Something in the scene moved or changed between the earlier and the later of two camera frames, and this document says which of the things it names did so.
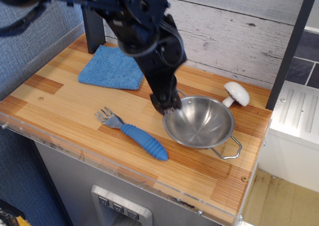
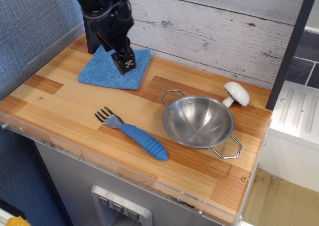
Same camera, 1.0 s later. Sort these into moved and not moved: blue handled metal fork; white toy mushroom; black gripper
Moved: black gripper
Not moved: blue handled metal fork; white toy mushroom
